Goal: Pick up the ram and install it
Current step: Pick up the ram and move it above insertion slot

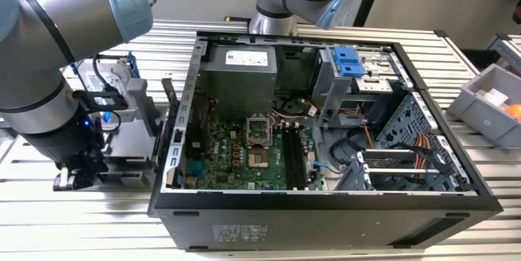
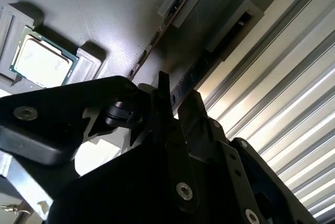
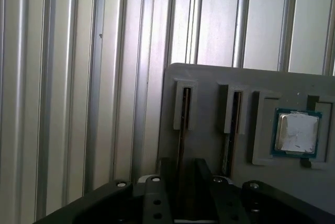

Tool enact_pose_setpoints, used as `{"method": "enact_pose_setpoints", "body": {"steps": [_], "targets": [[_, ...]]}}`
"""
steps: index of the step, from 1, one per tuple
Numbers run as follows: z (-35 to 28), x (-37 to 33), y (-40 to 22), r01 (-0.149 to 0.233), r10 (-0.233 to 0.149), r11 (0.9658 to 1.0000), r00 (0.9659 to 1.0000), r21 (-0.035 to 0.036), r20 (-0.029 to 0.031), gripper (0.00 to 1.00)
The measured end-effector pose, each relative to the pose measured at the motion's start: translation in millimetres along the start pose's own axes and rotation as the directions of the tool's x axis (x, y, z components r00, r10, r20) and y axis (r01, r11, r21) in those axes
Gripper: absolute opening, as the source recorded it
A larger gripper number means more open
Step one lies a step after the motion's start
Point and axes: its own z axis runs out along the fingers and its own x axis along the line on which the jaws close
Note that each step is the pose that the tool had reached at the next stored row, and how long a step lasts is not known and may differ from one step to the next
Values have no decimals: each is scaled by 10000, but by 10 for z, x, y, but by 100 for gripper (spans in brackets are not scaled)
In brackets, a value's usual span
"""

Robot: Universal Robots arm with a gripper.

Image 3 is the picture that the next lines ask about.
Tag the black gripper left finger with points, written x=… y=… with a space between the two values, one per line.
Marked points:
x=157 y=195

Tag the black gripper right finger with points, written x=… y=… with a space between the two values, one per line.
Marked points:
x=225 y=195

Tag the silver CPU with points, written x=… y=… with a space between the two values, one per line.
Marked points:
x=295 y=132

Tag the grey parts rack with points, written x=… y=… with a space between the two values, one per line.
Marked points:
x=261 y=82

